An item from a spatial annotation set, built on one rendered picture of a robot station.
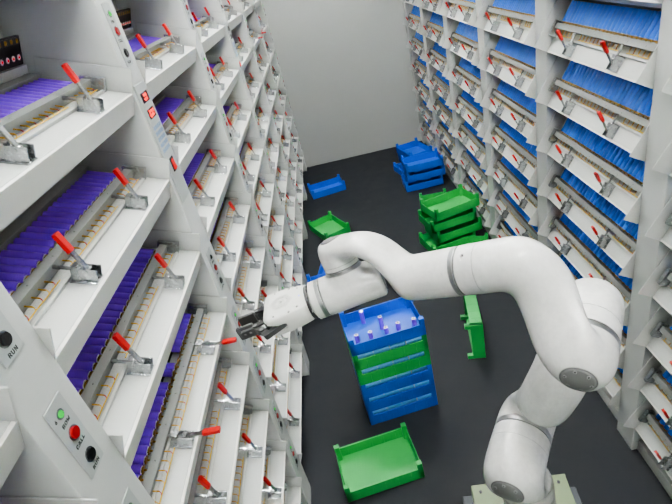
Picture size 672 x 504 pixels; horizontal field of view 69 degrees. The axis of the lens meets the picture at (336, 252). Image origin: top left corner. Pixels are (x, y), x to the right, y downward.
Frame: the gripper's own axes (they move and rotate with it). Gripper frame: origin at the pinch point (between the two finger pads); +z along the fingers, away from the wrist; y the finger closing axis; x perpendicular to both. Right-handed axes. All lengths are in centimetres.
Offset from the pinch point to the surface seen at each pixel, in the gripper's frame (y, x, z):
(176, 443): 20.2, 6.2, 16.8
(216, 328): -16.0, 8.2, 14.9
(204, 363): -2.9, 7.7, 15.7
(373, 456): -40, 107, 4
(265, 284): -91, 45, 24
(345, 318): -75, 65, -4
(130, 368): 20.1, -14.0, 13.5
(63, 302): 25.5, -32.5, 10.4
